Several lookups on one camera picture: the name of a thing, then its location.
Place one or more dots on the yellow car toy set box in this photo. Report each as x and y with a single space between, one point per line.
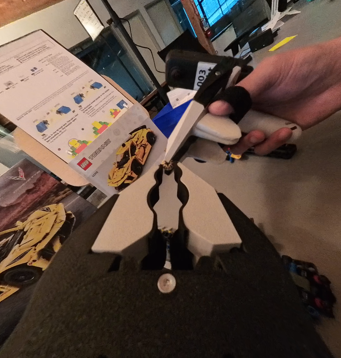
25 223

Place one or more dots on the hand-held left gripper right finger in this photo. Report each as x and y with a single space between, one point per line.
209 223

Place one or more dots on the yellow paper sheet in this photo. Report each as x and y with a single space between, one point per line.
283 42

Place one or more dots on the black toy brick engine assembly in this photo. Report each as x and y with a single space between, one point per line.
307 282

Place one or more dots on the small blue yellow toy piece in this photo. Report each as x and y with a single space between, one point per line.
231 157

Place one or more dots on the white paper parts bags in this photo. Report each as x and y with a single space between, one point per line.
178 98

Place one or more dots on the black device box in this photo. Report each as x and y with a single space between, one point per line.
261 40

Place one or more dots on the grey desk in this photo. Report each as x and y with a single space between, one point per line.
271 209

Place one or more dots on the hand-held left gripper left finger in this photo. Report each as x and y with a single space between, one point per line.
125 223

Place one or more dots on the white notice board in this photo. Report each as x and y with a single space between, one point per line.
88 15

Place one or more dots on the black toy brick beam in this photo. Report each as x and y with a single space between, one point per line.
282 151

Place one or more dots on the large paned window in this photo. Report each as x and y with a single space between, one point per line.
215 11

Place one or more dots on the blue storage bin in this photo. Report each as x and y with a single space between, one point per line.
167 120

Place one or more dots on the black tripod pole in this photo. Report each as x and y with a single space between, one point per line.
122 35

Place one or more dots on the Lego brick instruction poster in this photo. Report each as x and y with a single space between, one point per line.
47 84

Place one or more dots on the yellow car instruction booklet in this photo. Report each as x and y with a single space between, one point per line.
103 156

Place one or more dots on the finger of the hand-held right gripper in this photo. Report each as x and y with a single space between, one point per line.
206 153
184 125

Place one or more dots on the red fire alarm box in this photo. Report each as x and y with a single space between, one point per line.
208 33

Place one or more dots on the wooden post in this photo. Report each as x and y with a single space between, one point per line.
198 25

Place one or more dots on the person's right hand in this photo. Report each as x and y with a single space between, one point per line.
299 84

